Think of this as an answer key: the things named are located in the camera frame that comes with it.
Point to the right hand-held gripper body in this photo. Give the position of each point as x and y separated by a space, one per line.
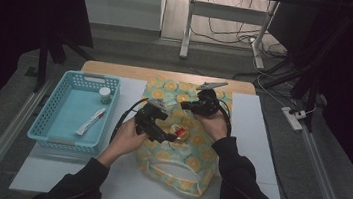
207 103

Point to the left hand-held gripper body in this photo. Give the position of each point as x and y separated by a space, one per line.
147 119

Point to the round tin with red label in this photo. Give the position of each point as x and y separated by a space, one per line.
182 132

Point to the yellow lemon-print cloth bag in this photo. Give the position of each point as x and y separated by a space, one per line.
187 161

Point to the light blue perforated plastic basket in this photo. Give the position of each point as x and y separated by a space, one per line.
68 114

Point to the person's right hand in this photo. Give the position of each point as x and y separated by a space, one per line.
216 126

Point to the person's left hand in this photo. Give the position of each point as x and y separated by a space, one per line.
124 144

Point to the small jar with white lid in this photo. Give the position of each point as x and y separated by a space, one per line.
105 96

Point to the wooden table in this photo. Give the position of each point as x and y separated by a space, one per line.
134 72

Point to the white tube with red end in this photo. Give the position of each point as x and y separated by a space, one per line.
89 122

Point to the white power strip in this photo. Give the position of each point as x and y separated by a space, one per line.
291 118

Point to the black metal stand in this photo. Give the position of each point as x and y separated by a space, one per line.
312 95

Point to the black tripod stand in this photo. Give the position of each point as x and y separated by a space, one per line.
42 64

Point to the white metal desk frame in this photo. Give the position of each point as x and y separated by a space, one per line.
228 12

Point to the aluminium floor rail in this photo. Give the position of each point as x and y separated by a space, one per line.
322 183
2 140

